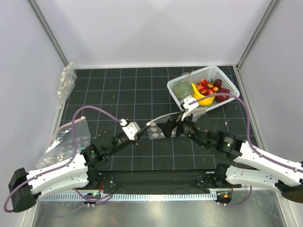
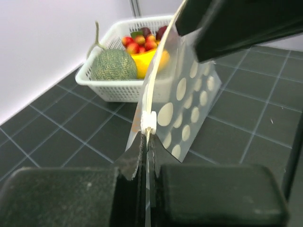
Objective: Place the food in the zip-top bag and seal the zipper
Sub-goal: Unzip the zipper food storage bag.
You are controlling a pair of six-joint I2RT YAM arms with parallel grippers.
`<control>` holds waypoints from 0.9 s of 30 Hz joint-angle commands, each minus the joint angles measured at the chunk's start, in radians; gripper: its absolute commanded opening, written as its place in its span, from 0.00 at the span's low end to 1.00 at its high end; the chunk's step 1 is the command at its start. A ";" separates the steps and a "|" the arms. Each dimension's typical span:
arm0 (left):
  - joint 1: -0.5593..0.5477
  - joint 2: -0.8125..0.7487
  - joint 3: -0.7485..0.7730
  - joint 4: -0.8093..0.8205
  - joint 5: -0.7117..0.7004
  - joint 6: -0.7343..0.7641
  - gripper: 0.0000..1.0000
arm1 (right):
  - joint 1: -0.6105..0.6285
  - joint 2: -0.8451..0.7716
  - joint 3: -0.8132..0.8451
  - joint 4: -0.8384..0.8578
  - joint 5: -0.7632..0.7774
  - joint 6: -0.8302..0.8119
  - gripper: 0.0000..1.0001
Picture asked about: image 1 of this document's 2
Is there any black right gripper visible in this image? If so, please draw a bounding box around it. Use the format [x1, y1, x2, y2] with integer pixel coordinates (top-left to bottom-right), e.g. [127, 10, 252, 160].
[157, 108, 209, 149]

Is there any clear dotted zip bag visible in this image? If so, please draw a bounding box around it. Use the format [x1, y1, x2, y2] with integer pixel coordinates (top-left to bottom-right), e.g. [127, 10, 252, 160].
[145, 111, 187, 138]

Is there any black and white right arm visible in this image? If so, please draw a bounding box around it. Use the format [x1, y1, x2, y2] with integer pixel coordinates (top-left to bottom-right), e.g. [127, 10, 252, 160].
[157, 117, 303, 203]

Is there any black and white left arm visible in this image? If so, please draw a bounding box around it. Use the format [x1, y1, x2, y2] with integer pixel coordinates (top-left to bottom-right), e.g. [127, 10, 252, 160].
[4, 122, 149, 213]

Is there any clear bag of snacks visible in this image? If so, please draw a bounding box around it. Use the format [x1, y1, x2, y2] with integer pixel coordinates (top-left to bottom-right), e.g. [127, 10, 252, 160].
[57, 62, 77, 109]

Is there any green netted melon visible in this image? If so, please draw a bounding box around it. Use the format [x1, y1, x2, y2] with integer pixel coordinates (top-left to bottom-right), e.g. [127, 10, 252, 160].
[172, 81, 194, 101]

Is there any yellow banana bunch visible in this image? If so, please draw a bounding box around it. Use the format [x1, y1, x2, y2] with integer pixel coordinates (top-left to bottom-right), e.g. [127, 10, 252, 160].
[191, 82, 217, 106]

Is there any red lychee cluster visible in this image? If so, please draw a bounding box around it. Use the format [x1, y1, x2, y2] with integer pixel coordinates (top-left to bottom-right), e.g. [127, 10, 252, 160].
[195, 79, 219, 96]

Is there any white plastic basket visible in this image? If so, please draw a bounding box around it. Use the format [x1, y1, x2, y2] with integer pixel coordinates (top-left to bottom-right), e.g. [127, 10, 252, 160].
[167, 66, 240, 110]

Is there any small dark red fruit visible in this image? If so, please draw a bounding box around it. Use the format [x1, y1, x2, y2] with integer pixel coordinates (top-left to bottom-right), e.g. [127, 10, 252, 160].
[214, 79, 222, 89]

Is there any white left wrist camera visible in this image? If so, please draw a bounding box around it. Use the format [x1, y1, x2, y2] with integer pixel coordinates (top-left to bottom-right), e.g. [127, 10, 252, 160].
[120, 119, 141, 141]

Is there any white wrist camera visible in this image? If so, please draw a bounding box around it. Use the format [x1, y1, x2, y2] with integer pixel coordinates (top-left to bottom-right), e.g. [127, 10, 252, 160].
[120, 119, 141, 141]
[180, 96, 199, 121]

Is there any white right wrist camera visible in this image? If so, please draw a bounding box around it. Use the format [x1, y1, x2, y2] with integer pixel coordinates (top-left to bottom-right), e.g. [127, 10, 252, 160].
[180, 96, 199, 121]

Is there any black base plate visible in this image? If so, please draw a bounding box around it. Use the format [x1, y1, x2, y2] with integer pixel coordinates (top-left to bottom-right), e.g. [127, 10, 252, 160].
[94, 169, 242, 193]

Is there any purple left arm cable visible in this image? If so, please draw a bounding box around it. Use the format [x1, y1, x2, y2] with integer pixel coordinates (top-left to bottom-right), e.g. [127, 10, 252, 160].
[3, 105, 126, 213]

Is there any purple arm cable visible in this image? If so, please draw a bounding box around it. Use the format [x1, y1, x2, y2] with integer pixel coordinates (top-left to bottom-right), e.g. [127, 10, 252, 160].
[3, 105, 126, 213]
[189, 93, 303, 171]

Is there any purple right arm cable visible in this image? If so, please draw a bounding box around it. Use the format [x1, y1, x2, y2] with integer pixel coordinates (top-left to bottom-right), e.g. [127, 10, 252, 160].
[189, 93, 303, 171]

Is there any white slotted cable duct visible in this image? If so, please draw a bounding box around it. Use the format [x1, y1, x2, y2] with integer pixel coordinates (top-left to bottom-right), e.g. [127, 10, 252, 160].
[42, 191, 217, 201]

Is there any aluminium corner post right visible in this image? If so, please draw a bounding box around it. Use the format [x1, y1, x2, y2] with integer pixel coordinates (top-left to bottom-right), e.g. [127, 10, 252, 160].
[236, 0, 280, 71]

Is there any aluminium corner post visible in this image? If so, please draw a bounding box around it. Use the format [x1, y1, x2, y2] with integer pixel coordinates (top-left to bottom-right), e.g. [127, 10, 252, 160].
[236, 0, 280, 71]
[27, 0, 69, 66]

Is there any aluminium corner post left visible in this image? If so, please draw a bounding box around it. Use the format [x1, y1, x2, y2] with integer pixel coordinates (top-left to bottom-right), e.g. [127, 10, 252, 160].
[27, 0, 69, 66]

